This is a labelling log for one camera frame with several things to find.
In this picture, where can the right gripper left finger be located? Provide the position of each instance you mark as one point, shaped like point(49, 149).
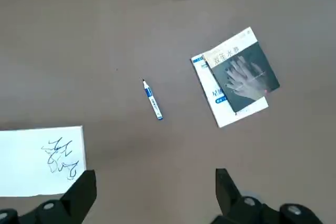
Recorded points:
point(65, 205)

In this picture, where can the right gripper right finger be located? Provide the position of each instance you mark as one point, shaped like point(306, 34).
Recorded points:
point(236, 205)

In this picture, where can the white lined notebook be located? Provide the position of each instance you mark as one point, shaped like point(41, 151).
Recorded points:
point(23, 161)

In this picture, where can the blue white whiteboard marker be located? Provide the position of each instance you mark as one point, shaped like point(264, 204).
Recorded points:
point(153, 102)

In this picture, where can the white and blue book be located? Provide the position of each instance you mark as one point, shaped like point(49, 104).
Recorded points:
point(223, 113)

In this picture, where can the dark book with hands cover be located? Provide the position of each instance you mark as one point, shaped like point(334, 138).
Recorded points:
point(244, 77)

